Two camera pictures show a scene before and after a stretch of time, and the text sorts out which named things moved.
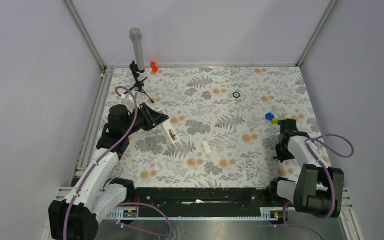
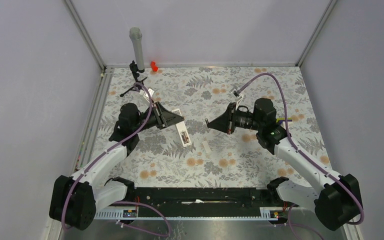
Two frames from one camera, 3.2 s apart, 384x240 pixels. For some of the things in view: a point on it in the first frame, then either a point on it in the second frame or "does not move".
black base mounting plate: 205,202 does not move
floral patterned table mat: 225,120 does not move
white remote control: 168,128 to 182,130
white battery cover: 206,147 does not move
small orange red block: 154,68 does not move
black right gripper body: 282,154 to 243,120
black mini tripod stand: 138,85 does not move
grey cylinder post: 136,34 does not move
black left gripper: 151,117 to 164,118
